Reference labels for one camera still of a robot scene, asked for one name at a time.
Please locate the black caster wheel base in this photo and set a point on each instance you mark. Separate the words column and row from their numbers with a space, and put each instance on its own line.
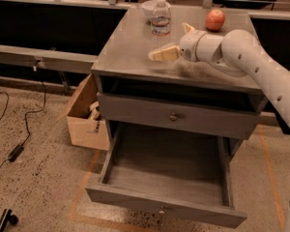
column 7, row 217

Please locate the grey metal rail beam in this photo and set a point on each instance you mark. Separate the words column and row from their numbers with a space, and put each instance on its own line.
column 46, row 59

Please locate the crumpled items in box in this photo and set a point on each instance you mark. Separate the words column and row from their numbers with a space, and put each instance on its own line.
column 94, row 111

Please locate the black power adapter with cable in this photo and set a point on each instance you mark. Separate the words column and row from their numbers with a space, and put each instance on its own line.
column 18, row 148

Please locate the open grey middle drawer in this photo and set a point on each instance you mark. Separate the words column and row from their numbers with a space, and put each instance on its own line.
column 169, row 172

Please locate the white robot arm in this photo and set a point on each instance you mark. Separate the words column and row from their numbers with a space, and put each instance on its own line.
column 238, row 53

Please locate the cardboard box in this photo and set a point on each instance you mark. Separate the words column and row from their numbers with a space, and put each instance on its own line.
column 84, row 131

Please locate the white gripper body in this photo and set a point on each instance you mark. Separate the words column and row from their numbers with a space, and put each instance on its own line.
column 188, row 45

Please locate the red apple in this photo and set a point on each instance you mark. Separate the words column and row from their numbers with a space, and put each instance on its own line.
column 215, row 19

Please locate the grey wooden drawer cabinet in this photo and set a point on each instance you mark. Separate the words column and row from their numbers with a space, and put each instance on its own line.
column 123, row 68

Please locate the clear plastic water bottle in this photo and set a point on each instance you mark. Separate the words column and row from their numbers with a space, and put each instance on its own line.
column 160, row 24

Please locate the white ceramic bowl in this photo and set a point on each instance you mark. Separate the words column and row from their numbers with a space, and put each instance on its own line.
column 146, row 8

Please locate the grey top drawer with knob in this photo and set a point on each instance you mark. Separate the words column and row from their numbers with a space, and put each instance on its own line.
column 176, row 116

